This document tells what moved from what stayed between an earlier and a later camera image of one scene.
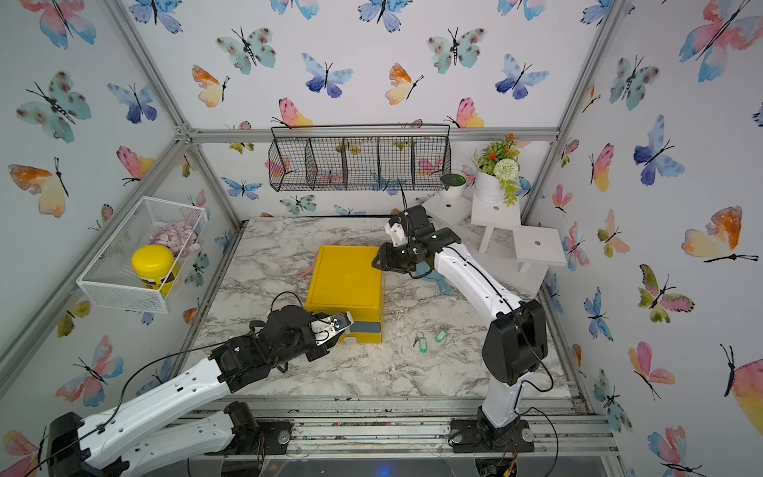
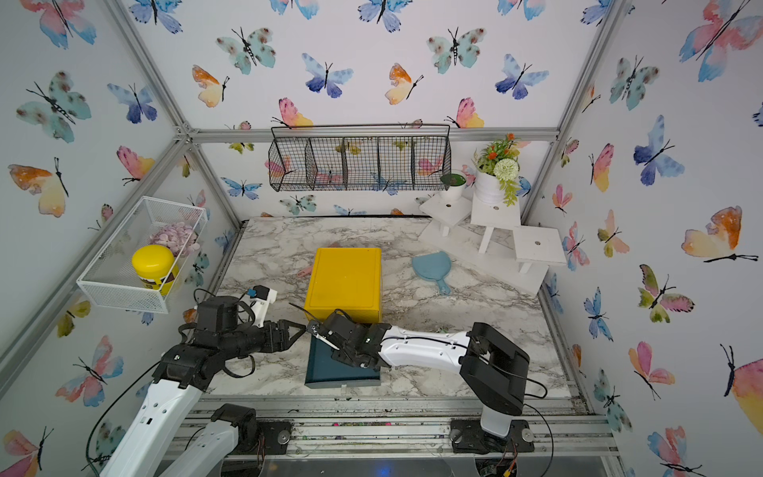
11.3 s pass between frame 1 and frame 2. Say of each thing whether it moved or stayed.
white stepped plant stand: stayed
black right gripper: moved
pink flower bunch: stayed
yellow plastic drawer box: stayed
